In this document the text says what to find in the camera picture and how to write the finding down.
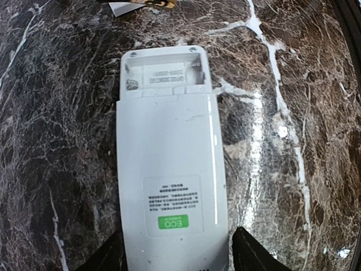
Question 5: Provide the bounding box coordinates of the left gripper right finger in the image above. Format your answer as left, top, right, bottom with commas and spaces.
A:
232, 227, 292, 271

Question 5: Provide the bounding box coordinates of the white battery cover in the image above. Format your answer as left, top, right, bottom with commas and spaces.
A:
108, 2, 145, 17

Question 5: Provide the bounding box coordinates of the gold AAA battery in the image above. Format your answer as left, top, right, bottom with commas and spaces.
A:
130, 0, 177, 8

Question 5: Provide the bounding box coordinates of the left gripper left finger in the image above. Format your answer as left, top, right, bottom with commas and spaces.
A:
76, 230, 127, 271

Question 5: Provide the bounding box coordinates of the white remote control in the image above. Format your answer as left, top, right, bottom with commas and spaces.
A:
116, 45, 228, 270

